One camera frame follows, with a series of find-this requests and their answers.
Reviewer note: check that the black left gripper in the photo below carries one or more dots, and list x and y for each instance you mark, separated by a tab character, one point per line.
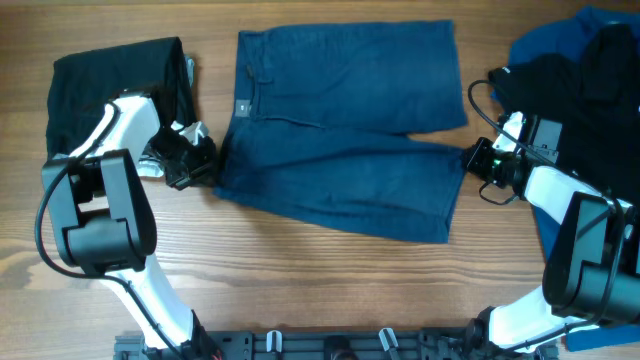
202	170

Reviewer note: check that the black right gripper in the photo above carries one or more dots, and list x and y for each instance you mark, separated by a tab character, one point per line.
473	159

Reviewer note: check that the blue denim shorts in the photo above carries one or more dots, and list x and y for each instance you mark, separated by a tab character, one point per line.
328	122

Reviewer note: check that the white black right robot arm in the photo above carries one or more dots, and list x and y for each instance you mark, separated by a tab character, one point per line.
591	278

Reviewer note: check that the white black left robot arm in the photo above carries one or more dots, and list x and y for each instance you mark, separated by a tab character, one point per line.
95	221

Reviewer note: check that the blue shirt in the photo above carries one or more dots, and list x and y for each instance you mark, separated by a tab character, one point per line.
569	38

